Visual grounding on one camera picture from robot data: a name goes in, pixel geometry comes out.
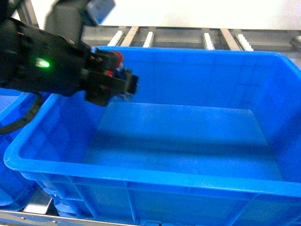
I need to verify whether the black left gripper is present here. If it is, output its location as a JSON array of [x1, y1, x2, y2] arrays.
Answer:
[[0, 18, 139, 106]]

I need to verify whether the red mushroom push button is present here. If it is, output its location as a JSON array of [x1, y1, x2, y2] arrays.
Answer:
[[105, 50, 127, 80]]

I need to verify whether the large blue plastic crate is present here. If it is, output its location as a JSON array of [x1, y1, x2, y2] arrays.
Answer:
[[3, 45, 301, 226]]

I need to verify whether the left blue plastic crate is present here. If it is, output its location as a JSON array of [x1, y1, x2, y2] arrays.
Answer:
[[0, 89, 56, 210]]

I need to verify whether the steel roller rack shelf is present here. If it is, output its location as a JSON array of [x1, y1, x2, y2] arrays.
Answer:
[[0, 0, 301, 226]]

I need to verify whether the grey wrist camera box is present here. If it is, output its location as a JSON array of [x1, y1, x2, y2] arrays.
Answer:
[[45, 0, 116, 46]]

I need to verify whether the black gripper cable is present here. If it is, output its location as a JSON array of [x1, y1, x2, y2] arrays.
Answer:
[[0, 92, 44, 135]]

